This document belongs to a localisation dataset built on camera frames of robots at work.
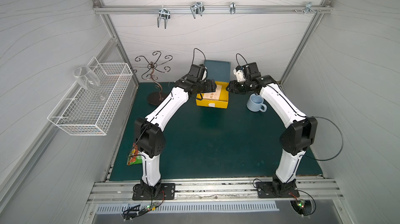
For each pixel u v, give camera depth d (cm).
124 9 78
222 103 86
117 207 70
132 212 68
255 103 98
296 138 47
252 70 67
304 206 72
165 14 78
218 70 98
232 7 78
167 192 73
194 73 66
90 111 66
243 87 73
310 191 78
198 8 75
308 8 76
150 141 48
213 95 93
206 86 75
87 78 67
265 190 73
